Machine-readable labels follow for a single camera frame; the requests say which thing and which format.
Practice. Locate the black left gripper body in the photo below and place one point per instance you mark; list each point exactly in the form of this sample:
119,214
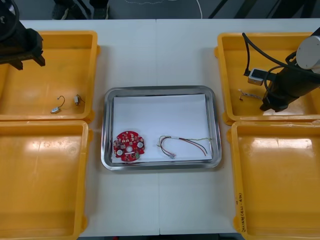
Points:
22,46

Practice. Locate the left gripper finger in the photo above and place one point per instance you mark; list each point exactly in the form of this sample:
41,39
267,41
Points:
17,64
40,60

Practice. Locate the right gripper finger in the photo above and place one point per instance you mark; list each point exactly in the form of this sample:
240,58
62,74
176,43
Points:
265,106
280,109

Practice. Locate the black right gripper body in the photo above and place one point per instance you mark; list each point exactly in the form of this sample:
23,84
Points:
277,95

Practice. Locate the steel tray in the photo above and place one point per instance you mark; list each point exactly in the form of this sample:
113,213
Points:
106,130

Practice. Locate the round red circuit board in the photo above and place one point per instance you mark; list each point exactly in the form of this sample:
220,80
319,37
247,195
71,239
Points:
120,140

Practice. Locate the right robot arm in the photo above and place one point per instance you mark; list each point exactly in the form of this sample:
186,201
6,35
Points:
308,52

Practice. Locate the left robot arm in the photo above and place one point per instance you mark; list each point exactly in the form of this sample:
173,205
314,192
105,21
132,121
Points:
5,20

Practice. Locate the yellow-orange plastic bin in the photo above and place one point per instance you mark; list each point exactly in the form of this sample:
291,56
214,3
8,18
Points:
50,75
50,175
275,187
237,62

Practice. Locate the white paper sheet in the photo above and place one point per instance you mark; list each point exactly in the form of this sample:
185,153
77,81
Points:
162,112

